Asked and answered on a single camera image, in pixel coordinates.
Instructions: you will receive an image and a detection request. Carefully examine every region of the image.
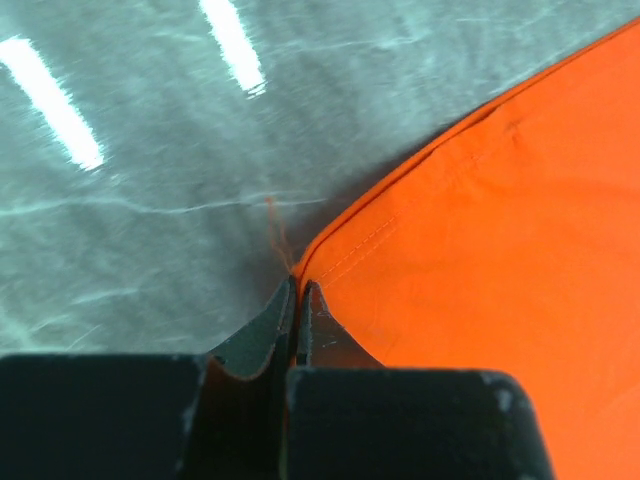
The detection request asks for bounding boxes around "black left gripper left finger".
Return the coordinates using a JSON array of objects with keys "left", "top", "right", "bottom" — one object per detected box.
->
[{"left": 1, "top": 279, "right": 296, "bottom": 479}]

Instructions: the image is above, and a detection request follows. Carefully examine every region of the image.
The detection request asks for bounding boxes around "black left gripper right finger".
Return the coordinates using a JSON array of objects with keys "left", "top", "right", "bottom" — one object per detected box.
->
[{"left": 285, "top": 282, "right": 554, "bottom": 479}]

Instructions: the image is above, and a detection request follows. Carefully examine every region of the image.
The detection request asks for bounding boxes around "orange t shirt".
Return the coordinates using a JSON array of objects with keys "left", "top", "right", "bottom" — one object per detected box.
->
[{"left": 294, "top": 22, "right": 639, "bottom": 479}]

